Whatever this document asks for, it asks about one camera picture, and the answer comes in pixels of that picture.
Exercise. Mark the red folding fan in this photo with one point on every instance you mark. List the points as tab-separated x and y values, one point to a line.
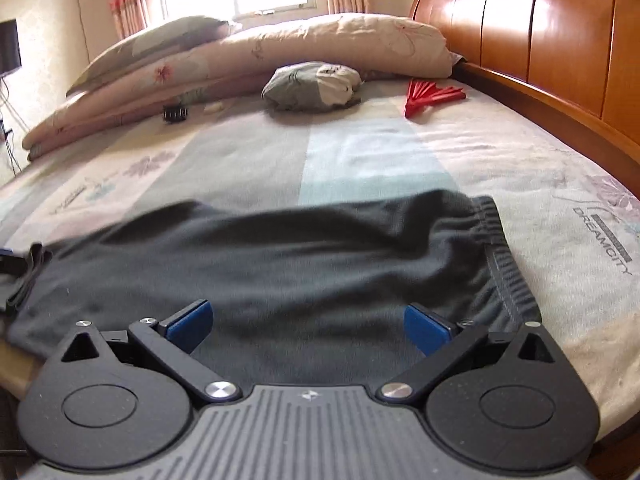
430	97

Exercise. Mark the black wall television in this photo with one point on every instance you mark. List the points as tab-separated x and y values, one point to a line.
10	47

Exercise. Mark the grey white plush toy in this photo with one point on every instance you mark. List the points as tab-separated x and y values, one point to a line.
310	87

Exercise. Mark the dark grey pants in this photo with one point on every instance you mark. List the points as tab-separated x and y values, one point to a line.
300	260

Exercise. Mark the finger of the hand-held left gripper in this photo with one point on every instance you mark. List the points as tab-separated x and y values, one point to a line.
10	265

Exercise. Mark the folded pink floral quilt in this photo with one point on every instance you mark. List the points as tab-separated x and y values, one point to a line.
325	40

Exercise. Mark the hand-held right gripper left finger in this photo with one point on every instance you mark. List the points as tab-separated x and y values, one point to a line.
190	327

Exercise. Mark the grey floral pillow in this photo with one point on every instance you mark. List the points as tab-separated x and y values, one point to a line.
150	42

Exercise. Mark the black hair claw clip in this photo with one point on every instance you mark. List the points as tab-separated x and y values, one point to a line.
175	114

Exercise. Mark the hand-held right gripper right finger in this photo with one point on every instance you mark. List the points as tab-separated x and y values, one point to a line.
425	330

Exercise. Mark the orange wooden headboard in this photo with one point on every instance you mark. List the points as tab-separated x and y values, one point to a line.
550	20

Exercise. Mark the small white case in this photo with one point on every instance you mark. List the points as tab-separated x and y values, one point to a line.
214	108

